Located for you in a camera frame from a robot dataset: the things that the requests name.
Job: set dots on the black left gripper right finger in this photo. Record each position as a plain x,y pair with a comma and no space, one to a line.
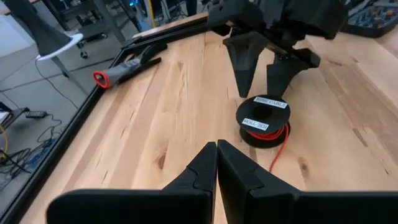
264,205

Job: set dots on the black power adapter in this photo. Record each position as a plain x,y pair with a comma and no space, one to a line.
35,114

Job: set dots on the black screwdriver bit case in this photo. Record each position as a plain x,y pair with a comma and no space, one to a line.
370,17

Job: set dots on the side table on casters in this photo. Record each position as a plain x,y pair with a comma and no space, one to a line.
93,18

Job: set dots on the grey work glove red cuff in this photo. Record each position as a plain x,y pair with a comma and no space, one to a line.
121,71

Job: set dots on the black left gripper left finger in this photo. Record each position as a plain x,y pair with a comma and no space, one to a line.
174,205

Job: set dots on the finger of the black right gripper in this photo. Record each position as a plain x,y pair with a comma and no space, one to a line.
286,68
245,59

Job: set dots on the floor lamp with round base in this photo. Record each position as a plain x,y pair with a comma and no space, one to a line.
46,34

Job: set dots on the black aluminium table frame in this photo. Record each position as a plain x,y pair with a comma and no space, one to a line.
66,137

